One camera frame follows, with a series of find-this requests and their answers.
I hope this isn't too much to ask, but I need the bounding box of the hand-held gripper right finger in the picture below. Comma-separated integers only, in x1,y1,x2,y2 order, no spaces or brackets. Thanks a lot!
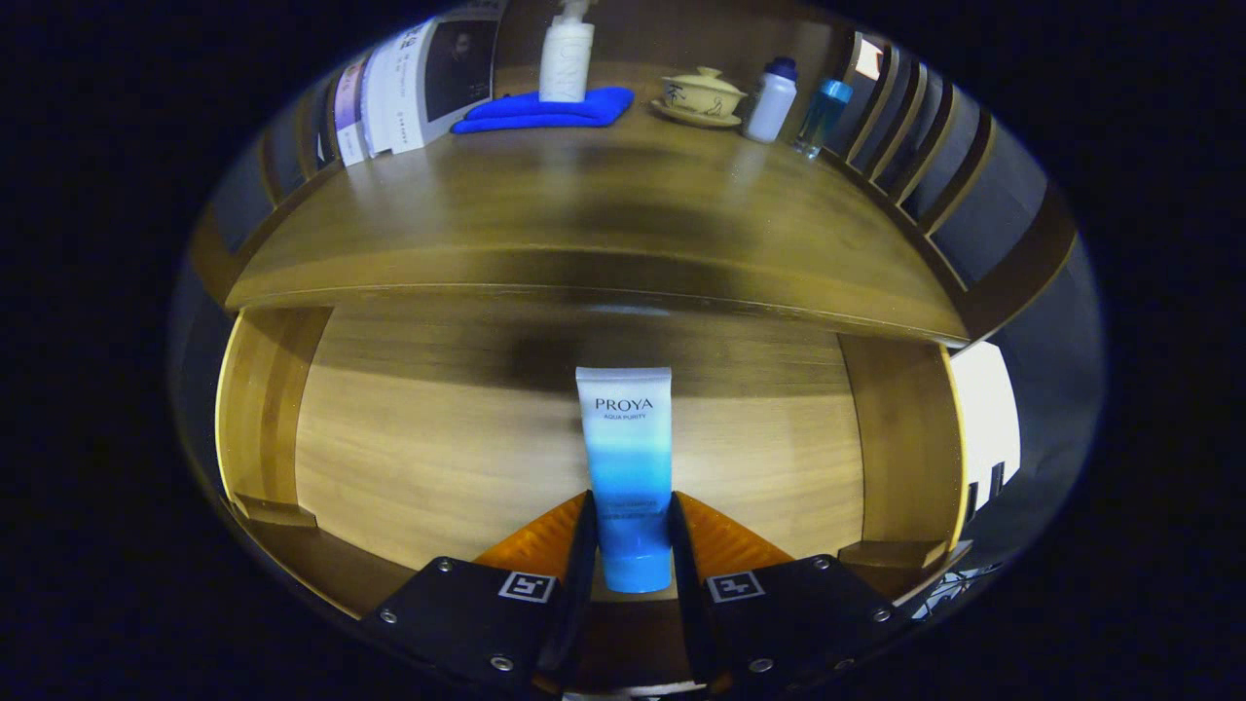
667,490,906,697

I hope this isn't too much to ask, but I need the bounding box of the purple book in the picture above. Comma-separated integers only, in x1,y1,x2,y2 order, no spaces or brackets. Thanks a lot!
334,63,369,166

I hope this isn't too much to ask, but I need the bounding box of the white pump bottle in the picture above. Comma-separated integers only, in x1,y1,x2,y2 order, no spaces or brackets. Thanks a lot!
538,0,597,104

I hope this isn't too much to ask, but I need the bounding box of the brown wooden countertop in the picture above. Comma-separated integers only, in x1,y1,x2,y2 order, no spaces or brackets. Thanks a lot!
224,58,970,344

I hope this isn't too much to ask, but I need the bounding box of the brown wooden drawer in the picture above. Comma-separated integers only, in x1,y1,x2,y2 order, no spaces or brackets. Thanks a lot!
214,292,974,692

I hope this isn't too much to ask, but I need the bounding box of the white bottle with blue cap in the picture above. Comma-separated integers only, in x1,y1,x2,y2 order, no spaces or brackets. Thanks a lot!
745,56,799,144

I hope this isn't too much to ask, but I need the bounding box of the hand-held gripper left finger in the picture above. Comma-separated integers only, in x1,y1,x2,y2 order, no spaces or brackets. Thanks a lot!
360,490,600,697

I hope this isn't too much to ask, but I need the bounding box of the clear blue bottle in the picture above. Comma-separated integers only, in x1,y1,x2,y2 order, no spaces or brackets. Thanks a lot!
793,78,854,160

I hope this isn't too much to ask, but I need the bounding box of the thin white book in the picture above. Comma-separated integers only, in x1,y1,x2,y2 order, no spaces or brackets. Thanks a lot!
358,54,400,159

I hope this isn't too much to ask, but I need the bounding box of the thick white book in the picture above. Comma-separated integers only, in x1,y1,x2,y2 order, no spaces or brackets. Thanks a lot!
385,5,505,157

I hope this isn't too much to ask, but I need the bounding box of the blue folded cloth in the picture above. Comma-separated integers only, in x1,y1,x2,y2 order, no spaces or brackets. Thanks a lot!
450,86,636,135

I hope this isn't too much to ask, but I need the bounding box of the beige lidded tea cup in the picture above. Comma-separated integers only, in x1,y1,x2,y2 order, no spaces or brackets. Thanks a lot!
649,66,749,129

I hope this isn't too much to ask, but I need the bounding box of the blue white cosmetic tube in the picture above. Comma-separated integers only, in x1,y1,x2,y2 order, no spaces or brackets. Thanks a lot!
574,365,675,595

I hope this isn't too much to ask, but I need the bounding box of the brown wooden cabinet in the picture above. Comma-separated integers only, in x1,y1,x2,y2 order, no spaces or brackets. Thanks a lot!
185,0,1081,347

